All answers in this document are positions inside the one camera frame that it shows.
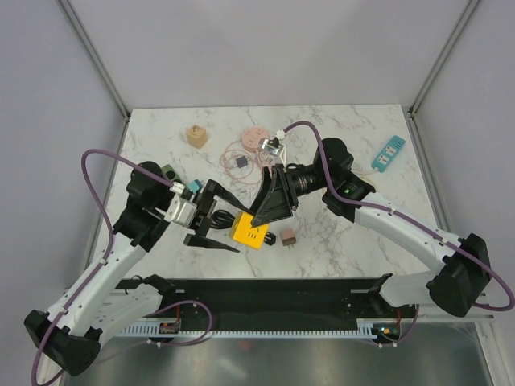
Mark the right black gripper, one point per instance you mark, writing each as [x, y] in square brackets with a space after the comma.
[274, 205]

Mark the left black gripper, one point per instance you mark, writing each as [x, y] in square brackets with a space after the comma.
[204, 212]

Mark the teal plug adapter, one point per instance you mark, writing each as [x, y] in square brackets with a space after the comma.
[195, 186]

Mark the yellow cube plug adapter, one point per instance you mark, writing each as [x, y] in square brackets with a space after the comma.
[244, 233]

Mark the pink small plug adapter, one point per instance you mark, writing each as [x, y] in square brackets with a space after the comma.
[288, 237]

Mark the green power strip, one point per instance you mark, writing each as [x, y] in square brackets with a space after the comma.
[170, 174]

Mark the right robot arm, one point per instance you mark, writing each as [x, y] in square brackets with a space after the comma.
[454, 278]

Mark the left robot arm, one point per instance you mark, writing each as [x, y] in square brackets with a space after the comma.
[72, 331]

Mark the beige cube plug adapter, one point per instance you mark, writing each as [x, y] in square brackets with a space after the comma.
[196, 136]

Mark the grey small cube adapter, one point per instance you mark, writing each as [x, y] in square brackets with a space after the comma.
[241, 162]

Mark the pink round power strip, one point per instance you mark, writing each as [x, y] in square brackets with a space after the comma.
[251, 137]

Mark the teal power strip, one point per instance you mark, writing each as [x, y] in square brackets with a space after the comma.
[388, 153]

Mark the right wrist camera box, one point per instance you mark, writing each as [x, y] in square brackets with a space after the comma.
[274, 148]

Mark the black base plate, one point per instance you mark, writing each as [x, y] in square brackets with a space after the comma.
[271, 305]

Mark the white slotted cable duct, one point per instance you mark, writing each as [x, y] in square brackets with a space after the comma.
[153, 329]

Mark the right aluminium frame post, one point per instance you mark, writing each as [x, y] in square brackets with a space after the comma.
[451, 42]

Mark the aluminium frame post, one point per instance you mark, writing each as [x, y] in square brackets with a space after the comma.
[451, 42]
[87, 44]

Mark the left aluminium frame post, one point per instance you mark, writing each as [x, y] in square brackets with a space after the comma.
[87, 44]

